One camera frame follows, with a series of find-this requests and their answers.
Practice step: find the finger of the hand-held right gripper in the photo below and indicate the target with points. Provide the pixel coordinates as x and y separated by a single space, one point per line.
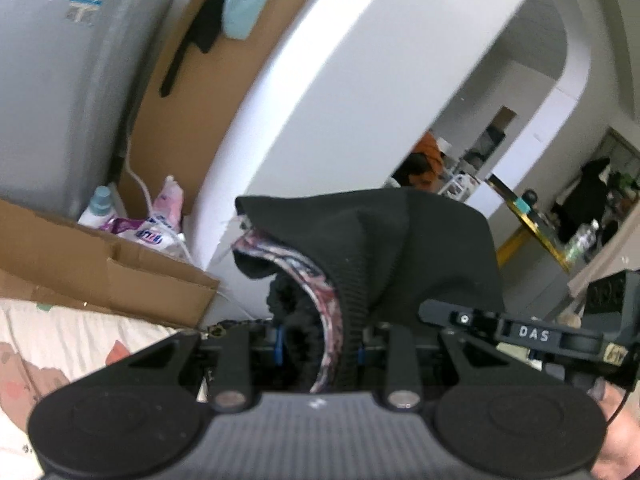
480 322

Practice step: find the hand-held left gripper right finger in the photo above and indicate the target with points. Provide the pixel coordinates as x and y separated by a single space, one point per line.
402 355

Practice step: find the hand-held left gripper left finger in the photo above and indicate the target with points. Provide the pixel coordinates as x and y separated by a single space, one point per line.
279 345

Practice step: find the black pants with bear-print panels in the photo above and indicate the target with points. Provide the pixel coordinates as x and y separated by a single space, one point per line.
400 250

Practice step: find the person's right hand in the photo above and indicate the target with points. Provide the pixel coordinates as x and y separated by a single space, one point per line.
620 430

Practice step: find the clear bottle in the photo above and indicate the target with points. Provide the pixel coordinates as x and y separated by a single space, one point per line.
582 240

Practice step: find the black coat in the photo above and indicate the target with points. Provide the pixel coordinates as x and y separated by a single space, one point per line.
585 195

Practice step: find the pink refill bag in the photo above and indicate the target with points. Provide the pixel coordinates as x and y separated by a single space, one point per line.
145 232

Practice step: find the orange garment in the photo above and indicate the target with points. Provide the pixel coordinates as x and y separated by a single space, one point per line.
430 147

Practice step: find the flattened cardboard box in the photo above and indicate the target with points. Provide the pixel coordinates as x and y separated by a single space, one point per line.
75 270

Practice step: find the white bear-print bed sheet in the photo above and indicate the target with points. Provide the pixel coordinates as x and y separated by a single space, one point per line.
60 340

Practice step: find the detergent bottle with teal cap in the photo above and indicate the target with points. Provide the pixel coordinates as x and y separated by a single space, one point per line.
97 210

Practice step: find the upright cardboard panel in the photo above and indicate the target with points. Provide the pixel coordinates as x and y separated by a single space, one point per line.
170 125

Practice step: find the black hanging garment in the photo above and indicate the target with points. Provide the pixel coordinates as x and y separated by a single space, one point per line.
207 25

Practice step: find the teal hanging cloth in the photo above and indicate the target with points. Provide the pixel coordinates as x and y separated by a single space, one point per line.
245 5

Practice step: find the grey cabinet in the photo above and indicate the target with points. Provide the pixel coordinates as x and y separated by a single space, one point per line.
50 85

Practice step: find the yellow frame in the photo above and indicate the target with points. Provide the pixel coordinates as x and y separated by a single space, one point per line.
531 222

